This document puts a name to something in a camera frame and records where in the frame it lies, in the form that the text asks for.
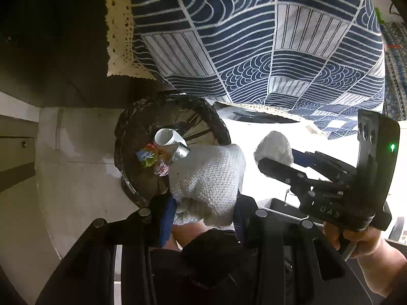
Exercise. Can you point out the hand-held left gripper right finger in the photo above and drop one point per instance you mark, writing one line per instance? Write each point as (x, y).
(239, 220)

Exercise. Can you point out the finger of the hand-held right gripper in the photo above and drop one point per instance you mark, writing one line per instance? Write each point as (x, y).
(286, 174)
(314, 159)

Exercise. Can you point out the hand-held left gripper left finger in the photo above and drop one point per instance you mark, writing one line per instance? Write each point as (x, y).
(167, 217)

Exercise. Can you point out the white paper ball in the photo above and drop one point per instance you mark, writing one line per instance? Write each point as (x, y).
(273, 147)

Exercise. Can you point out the pink wrapper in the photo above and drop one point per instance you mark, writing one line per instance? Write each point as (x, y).
(161, 167)

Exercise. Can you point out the white knitted glove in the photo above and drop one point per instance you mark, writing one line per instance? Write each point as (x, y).
(206, 181)

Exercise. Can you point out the red and green snack wrapper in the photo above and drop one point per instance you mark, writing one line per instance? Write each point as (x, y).
(147, 159)

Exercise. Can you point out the silver foil wrapper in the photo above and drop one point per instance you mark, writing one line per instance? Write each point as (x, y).
(179, 154)

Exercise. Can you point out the white paper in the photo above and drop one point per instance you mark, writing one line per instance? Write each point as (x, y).
(167, 136)

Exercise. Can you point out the bin with black bag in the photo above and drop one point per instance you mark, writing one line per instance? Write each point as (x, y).
(194, 116)

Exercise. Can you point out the person's right forearm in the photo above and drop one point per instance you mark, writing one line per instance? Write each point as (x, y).
(381, 267)

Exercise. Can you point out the person's right hand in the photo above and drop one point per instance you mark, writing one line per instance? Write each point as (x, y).
(365, 240)

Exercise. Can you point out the blue geometric patterned cloth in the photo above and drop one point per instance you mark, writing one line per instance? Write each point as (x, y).
(396, 70)

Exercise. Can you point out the blue patterned tablecloth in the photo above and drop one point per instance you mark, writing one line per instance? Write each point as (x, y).
(254, 38)

